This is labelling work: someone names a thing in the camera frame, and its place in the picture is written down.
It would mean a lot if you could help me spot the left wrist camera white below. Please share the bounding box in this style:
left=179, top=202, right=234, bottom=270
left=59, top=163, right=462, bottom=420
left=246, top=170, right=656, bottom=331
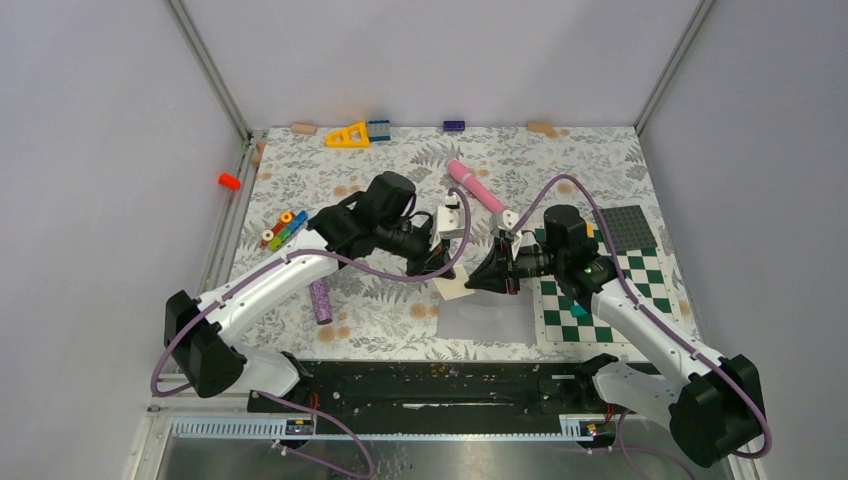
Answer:
left=430, top=194, right=466, bottom=249

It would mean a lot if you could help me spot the orange red cylinder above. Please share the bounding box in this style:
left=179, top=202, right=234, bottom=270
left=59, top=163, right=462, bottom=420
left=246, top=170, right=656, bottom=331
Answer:
left=217, top=173, right=241, bottom=191

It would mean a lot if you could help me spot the dark purple lego brick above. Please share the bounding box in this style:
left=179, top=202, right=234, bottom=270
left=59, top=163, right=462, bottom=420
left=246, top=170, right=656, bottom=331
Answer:
left=442, top=120, right=466, bottom=132

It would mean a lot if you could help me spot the blue grey lego brick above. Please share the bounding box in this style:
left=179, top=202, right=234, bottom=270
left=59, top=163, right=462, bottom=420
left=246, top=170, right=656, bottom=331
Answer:
left=366, top=119, right=391, bottom=142

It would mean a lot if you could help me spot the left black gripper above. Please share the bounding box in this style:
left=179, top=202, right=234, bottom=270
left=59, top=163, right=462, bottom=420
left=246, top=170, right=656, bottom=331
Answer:
left=378, top=217, right=457, bottom=281

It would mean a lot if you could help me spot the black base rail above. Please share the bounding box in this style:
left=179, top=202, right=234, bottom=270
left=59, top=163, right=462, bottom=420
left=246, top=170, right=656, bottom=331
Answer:
left=245, top=357, right=677, bottom=439

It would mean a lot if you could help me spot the wooden block left back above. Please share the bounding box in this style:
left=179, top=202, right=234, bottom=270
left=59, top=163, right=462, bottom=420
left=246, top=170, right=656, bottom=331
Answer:
left=290, top=123, right=317, bottom=136

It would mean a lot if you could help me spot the colourful lego toy stack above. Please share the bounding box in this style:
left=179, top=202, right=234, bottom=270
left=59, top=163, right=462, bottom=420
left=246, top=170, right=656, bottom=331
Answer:
left=259, top=210, right=309, bottom=252

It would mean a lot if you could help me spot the wooden block right back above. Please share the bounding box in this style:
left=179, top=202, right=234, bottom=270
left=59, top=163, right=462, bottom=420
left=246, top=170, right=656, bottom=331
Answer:
left=526, top=122, right=559, bottom=138

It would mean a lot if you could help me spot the pink toy microphone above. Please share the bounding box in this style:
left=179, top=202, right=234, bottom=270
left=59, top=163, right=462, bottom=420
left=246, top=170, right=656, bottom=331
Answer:
left=447, top=159, right=506, bottom=213

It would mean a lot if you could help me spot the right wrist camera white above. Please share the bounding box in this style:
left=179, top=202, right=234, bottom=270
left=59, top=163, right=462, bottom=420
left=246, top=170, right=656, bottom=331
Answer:
left=489, top=209, right=523, bottom=260

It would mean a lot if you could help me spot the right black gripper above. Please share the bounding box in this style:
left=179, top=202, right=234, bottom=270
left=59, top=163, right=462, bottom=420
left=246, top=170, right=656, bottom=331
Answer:
left=465, top=236, right=564, bottom=296

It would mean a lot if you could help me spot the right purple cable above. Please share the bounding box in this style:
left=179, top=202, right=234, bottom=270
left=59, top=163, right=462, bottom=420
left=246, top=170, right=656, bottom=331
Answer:
left=510, top=173, right=775, bottom=480

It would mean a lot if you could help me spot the teal block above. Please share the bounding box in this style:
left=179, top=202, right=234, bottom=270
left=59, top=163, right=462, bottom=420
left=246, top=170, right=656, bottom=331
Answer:
left=569, top=304, right=589, bottom=318

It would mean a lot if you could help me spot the green white chessboard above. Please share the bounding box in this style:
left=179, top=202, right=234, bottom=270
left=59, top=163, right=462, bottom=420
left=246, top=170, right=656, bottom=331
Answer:
left=530, top=247, right=680, bottom=351

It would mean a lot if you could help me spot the wooden block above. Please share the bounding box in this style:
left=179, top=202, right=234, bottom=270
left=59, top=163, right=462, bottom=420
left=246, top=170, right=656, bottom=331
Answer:
left=290, top=123, right=317, bottom=136
left=526, top=122, right=559, bottom=138

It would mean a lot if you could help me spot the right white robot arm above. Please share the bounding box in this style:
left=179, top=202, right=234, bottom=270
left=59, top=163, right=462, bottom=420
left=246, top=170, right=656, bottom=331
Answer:
left=466, top=205, right=771, bottom=467

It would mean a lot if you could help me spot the yellow triangle toy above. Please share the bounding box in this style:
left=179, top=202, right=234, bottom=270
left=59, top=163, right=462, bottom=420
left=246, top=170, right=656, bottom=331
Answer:
left=325, top=121, right=370, bottom=149

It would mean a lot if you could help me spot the floral table mat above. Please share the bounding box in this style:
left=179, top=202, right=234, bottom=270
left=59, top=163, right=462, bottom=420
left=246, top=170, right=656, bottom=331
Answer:
left=230, top=127, right=698, bottom=362

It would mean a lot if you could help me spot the purple glitter microphone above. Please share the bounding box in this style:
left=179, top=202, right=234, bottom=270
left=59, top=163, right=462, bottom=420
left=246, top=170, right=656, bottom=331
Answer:
left=309, top=279, right=333, bottom=325

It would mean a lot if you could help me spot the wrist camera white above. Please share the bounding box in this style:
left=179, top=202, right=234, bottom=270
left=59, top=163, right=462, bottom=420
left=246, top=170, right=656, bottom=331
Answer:
left=430, top=194, right=466, bottom=249
left=489, top=209, right=523, bottom=260

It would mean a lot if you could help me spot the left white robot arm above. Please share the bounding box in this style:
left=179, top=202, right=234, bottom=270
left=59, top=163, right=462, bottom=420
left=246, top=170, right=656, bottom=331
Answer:
left=150, top=171, right=471, bottom=411

